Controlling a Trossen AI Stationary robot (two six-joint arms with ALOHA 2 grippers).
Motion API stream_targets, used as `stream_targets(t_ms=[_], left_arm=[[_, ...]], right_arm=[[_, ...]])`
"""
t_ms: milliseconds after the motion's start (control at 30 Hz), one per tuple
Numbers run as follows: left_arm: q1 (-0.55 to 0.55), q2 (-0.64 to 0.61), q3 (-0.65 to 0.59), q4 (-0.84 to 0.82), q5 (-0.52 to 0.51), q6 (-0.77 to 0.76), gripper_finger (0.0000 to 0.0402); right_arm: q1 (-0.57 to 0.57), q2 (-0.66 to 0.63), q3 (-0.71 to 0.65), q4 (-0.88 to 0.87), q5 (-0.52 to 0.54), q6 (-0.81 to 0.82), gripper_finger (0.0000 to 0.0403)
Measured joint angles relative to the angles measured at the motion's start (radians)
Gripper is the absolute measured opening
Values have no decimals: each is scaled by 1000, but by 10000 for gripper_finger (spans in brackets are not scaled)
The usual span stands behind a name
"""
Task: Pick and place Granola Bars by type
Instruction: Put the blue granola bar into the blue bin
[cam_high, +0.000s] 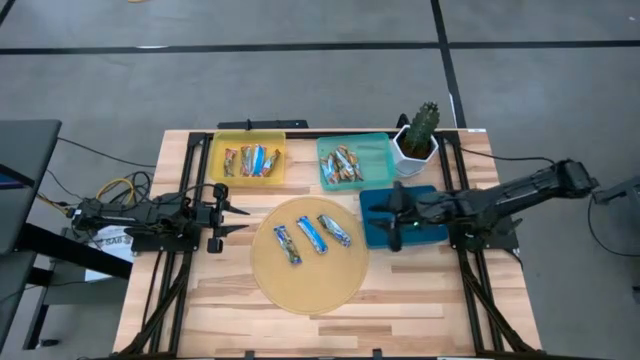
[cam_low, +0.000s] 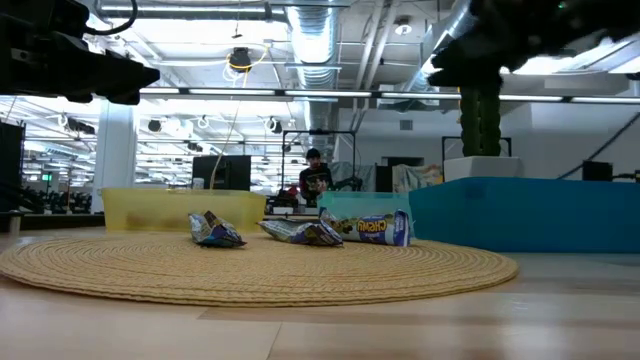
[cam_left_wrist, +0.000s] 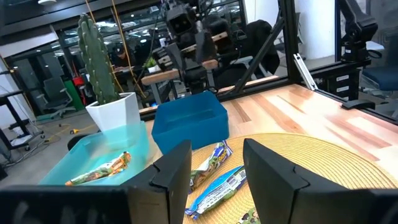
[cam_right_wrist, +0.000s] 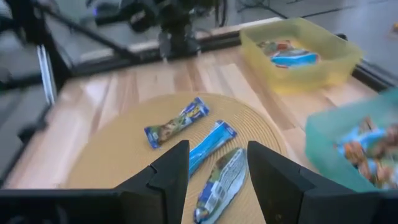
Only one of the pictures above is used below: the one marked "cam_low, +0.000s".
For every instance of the black hanging camera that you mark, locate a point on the black hanging camera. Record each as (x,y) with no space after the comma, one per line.
(240,59)

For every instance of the person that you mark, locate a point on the person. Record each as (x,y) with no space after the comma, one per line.
(316,180)

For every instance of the yellow translucent plastic bin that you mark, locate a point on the yellow translucent plastic bin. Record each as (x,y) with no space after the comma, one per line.
(150,210)

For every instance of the crumpled cloth cover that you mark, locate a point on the crumpled cloth cover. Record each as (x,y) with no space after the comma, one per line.
(357,170)
(415,178)

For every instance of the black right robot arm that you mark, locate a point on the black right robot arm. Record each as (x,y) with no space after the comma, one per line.
(590,20)

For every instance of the narrow black box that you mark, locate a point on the narrow black box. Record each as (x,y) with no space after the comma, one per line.
(384,179)

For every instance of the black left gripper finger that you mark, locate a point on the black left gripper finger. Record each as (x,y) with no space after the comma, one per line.
(125,75)
(124,97)

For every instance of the blue chewy granola bar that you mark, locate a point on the blue chewy granola bar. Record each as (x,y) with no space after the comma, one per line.
(375,230)

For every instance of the round woven straw placemat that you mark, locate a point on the round woven straw placemat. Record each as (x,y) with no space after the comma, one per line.
(125,270)

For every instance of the dark blue green granola bar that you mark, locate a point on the dark blue green granola bar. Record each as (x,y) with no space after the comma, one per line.
(215,232)

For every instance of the silver air duct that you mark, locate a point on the silver air duct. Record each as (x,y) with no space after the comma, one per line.
(315,35)
(452,22)

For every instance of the white plant pot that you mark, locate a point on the white plant pot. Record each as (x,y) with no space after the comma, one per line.
(480,169)

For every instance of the black monitor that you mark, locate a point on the black monitor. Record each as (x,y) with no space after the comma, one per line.
(230,172)

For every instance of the long LED light bar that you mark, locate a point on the long LED light bar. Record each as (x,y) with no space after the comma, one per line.
(325,93)

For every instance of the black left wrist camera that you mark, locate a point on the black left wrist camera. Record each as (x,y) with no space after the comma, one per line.
(40,17)

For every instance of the teal translucent plastic bin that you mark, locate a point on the teal translucent plastic bin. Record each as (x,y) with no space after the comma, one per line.
(370,202)

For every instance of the black aluminium table frame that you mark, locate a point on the black aluminium table frame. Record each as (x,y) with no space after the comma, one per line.
(60,221)

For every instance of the blue plastic tray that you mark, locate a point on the blue plastic tray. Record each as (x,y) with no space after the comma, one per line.
(550,215)

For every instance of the small black box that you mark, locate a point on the small black box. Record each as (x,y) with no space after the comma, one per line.
(597,171)

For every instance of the white cup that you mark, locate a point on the white cup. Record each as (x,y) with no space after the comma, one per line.
(198,183)

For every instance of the tall black cabinet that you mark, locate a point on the tall black cabinet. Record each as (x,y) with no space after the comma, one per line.
(11,170)

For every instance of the white pillar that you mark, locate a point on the white pillar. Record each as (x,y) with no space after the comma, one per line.
(114,160)

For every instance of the green white snack bag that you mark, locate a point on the green white snack bag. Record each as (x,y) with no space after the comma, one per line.
(300,233)

